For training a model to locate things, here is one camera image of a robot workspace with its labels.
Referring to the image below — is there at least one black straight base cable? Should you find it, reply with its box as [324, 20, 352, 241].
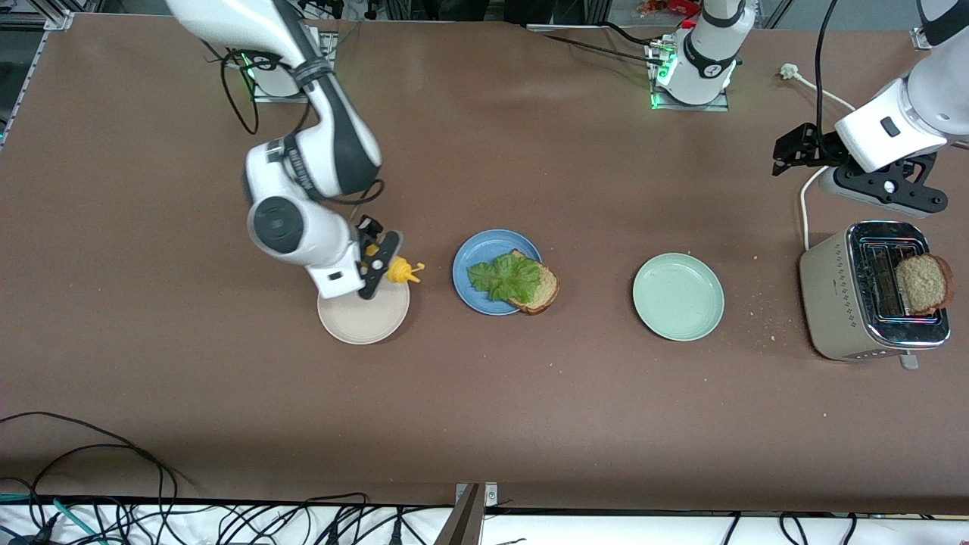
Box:
[539, 30, 663, 67]

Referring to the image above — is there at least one black looped floor cable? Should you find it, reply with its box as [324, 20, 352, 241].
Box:
[0, 411, 199, 545]
[29, 444, 167, 545]

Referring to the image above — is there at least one yellow mustard squeeze bottle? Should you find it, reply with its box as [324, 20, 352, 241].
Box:
[366, 241, 426, 285]

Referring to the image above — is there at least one beige chrome toaster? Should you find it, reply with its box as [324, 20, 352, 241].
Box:
[799, 220, 952, 372]

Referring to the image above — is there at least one tangled black cable bundle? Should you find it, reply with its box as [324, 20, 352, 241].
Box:
[0, 475, 455, 545]

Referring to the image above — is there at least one grey metal mounting post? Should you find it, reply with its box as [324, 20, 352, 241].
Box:
[435, 482, 500, 545]

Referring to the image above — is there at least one light green plate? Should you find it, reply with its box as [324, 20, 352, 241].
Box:
[632, 252, 725, 342]

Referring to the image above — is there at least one white toaster power cable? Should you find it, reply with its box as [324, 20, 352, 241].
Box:
[780, 64, 852, 252]

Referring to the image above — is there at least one brown bread slice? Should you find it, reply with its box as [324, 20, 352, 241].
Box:
[506, 249, 561, 316]
[896, 254, 955, 317]

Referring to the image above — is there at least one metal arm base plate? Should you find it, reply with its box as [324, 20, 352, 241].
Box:
[251, 30, 338, 104]
[650, 36, 732, 113]

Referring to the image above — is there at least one blue plate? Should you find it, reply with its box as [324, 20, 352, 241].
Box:
[452, 229, 544, 316]

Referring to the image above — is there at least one beige plate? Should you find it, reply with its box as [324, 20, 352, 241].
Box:
[316, 255, 411, 346]

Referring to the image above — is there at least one green lettuce leaf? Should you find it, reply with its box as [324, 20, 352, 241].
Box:
[466, 253, 544, 302]

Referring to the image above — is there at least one teal cable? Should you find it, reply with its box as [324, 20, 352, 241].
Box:
[0, 494, 103, 545]

